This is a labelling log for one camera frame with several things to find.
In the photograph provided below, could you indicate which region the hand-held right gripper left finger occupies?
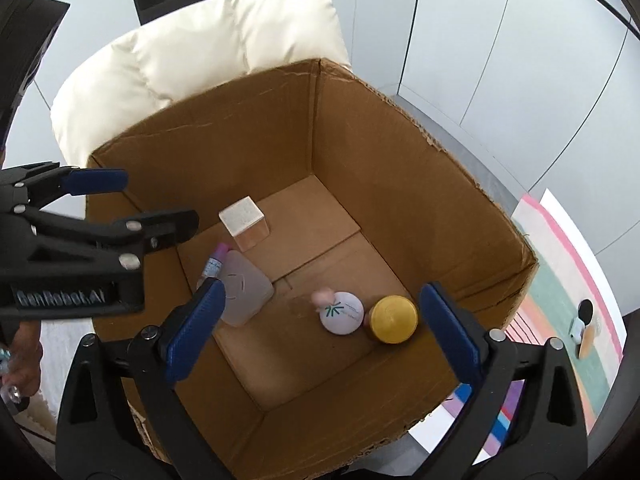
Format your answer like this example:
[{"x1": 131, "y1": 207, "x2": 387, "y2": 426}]
[{"x1": 54, "y1": 277, "x2": 227, "y2": 480}]

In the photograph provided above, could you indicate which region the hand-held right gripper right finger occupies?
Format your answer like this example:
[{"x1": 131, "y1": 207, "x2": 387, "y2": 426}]
[{"x1": 419, "y1": 282, "x2": 589, "y2": 480}]

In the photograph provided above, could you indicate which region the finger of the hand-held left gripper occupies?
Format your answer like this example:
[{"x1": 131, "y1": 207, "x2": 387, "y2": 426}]
[
  {"x1": 0, "y1": 161, "x2": 129, "y2": 213},
  {"x1": 30, "y1": 208, "x2": 200, "y2": 272}
]

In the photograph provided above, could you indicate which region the yellow lid jar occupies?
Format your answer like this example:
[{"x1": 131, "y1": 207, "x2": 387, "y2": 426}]
[{"x1": 364, "y1": 294, "x2": 419, "y2": 345}]

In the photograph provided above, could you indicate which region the pink cap tube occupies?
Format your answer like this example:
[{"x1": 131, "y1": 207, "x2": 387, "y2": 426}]
[{"x1": 202, "y1": 243, "x2": 230, "y2": 282}]

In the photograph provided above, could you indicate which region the white square pouch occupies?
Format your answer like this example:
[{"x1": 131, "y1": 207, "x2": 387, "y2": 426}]
[{"x1": 197, "y1": 251, "x2": 275, "y2": 329}]

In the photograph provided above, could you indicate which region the white cube box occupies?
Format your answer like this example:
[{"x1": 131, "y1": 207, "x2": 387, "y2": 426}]
[{"x1": 218, "y1": 196, "x2": 271, "y2": 254}]

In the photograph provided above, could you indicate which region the white round jar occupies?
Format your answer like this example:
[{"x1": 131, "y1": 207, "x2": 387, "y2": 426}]
[{"x1": 320, "y1": 290, "x2": 365, "y2": 335}]

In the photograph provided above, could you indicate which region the small pink object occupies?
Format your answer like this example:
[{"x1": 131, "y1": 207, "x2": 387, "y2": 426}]
[{"x1": 311, "y1": 287, "x2": 335, "y2": 314}]

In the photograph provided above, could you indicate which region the brown cardboard box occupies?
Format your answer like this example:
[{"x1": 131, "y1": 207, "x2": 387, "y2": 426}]
[{"x1": 85, "y1": 57, "x2": 541, "y2": 480}]

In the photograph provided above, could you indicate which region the person's left hand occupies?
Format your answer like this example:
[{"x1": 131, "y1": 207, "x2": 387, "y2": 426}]
[{"x1": 0, "y1": 320, "x2": 45, "y2": 407}]

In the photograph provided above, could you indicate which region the striped colourful mat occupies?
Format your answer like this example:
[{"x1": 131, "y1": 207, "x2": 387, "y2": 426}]
[{"x1": 450, "y1": 195, "x2": 626, "y2": 461}]

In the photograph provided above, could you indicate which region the cream padded chair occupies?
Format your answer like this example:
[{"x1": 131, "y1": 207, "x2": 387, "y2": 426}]
[{"x1": 50, "y1": 0, "x2": 353, "y2": 168}]

